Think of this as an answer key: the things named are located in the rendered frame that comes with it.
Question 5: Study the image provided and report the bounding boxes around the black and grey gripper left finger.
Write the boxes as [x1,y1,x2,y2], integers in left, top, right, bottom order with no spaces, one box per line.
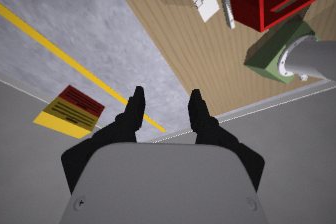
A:
[61,86,146,195]

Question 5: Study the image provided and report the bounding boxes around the white paper pick list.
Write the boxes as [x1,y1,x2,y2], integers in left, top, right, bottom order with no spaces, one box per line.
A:
[193,0,220,23]

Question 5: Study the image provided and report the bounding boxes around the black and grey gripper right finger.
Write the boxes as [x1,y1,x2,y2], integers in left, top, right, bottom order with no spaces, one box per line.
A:
[188,89,265,193]

